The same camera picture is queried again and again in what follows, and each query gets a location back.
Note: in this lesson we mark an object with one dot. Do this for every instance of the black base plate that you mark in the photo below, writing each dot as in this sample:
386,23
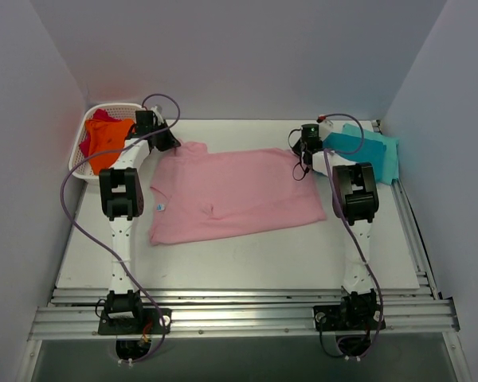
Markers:
333,318
125,323

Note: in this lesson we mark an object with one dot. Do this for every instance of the folded teal t-shirt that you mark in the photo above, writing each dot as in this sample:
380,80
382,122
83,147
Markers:
366,151

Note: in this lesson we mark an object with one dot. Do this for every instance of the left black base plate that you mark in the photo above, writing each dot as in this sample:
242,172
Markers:
125,323

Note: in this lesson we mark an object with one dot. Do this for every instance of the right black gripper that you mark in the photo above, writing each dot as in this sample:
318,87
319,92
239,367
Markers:
299,147

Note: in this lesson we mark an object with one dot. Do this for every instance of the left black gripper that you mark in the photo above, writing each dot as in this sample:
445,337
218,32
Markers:
164,140

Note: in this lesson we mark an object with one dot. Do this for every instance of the folded light green t-shirt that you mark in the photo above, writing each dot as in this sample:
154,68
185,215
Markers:
391,170

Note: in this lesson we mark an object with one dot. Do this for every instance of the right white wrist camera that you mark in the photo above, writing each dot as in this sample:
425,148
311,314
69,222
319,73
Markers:
326,127

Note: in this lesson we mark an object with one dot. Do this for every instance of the orange t-shirt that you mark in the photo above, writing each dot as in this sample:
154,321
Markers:
106,136

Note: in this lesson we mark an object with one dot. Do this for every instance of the magenta t-shirt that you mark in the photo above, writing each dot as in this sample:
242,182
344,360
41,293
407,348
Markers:
99,115

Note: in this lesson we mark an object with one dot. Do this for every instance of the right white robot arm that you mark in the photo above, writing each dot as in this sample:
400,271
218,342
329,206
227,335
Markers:
354,198

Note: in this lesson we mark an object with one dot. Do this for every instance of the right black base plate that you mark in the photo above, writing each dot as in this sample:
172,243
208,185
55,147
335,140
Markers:
333,318

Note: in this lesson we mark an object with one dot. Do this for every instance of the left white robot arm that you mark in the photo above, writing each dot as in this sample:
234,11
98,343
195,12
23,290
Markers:
122,203

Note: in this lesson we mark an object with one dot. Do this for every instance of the pink t-shirt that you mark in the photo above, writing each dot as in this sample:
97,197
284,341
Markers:
202,196

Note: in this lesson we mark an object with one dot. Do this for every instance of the aluminium rail frame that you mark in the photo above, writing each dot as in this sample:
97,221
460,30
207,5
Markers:
258,336

